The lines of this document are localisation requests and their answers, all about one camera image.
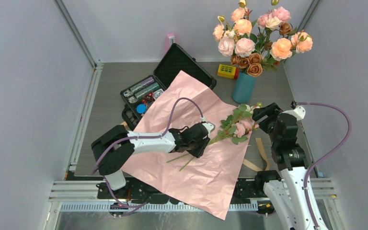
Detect tan ribbon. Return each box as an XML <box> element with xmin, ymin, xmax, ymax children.
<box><xmin>242</xmin><ymin>138</ymin><xmax>270</xmax><ymax>172</ymax></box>

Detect white rose stem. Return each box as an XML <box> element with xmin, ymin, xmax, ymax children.
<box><xmin>179</xmin><ymin>102</ymin><xmax>264</xmax><ymax>172</ymax></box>

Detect pink wrapping paper sheet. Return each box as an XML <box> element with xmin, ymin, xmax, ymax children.
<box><xmin>122</xmin><ymin>71</ymin><xmax>248</xmax><ymax>220</ymax></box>

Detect peach rose stem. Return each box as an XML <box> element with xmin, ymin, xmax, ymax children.
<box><xmin>265</xmin><ymin>31</ymin><xmax>313</xmax><ymax>69</ymax></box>

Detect pink rose stem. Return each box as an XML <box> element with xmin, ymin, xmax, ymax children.
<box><xmin>207</xmin><ymin>117</ymin><xmax>259</xmax><ymax>146</ymax></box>

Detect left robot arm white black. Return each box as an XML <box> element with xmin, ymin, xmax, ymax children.
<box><xmin>91</xmin><ymin>122</ymin><xmax>215</xmax><ymax>198</ymax></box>

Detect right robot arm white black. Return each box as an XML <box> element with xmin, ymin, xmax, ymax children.
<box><xmin>252</xmin><ymin>103</ymin><xmax>327</xmax><ymax>230</ymax></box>

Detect teal vase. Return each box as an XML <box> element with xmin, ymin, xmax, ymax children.
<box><xmin>231</xmin><ymin>72</ymin><xmax>256</xmax><ymax>104</ymax></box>

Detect pink rose bouquet in vase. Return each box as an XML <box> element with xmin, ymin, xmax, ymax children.
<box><xmin>212</xmin><ymin>0</ymin><xmax>304</xmax><ymax>78</ymax></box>

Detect blue round chip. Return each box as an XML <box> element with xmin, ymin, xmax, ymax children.
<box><xmin>136</xmin><ymin>103</ymin><xmax>147</xmax><ymax>114</ymax></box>

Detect yellow perforated block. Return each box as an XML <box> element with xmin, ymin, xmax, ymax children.
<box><xmin>217</xmin><ymin>64</ymin><xmax>239</xmax><ymax>80</ymax></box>

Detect black open poker case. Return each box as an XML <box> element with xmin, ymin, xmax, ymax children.
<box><xmin>120</xmin><ymin>44</ymin><xmax>217</xmax><ymax>129</ymax></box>

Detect pink white bottle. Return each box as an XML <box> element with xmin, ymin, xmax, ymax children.
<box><xmin>167</xmin><ymin>34</ymin><xmax>175</xmax><ymax>48</ymax></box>

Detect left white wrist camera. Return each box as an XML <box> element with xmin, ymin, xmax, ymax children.
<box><xmin>201</xmin><ymin>117</ymin><xmax>215</xmax><ymax>135</ymax></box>

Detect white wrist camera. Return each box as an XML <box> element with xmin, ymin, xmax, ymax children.
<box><xmin>285</xmin><ymin>105</ymin><xmax>306</xmax><ymax>121</ymax></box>
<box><xmin>201</xmin><ymin>117</ymin><xmax>215</xmax><ymax>135</ymax></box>

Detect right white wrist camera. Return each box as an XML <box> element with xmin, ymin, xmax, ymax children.
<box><xmin>285</xmin><ymin>105</ymin><xmax>306</xmax><ymax>121</ymax></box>

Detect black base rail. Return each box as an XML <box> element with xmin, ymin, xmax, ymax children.
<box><xmin>113</xmin><ymin>177</ymin><xmax>267</xmax><ymax>205</ymax></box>

